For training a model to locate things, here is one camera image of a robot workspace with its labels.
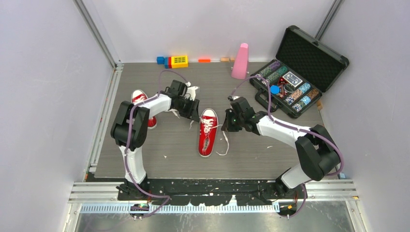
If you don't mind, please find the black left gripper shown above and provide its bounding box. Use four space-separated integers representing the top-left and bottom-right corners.
174 97 199 122

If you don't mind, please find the white shoelace of sneaker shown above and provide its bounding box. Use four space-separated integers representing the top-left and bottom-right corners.
189 117 231 157

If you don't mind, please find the red canvas sneaker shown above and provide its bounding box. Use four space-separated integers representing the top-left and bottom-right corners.
198 108 219 157
131 89 158 130

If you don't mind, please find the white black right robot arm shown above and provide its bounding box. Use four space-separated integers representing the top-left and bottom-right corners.
222 96 343 199

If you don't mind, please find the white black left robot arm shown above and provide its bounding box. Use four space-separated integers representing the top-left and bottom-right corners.
110 80 200 200

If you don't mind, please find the blue round dealer chip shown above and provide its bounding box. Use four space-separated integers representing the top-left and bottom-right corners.
269 85 280 94

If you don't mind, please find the pink metronome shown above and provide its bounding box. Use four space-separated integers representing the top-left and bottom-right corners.
231 43 249 80

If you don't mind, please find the yellow toy block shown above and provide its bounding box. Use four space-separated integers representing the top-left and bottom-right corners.
170 55 189 69

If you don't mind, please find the orange flat block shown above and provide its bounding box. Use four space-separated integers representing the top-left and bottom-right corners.
198 58 211 63

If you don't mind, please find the red toy block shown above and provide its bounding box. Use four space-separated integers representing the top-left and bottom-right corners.
164 57 172 69

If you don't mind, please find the blue toy cube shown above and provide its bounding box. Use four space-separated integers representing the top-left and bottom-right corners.
156 56 165 65

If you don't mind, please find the playing card deck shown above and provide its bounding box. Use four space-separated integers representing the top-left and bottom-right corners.
282 72 303 87

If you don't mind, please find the black poker chip case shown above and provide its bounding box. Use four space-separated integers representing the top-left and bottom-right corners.
250 25 350 118

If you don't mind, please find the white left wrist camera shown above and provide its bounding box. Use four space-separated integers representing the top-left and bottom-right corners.
184 82 200 101

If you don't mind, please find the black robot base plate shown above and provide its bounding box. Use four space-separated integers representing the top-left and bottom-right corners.
116 178 304 206

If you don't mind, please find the aluminium frame rail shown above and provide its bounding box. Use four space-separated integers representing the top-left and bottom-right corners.
69 180 360 217

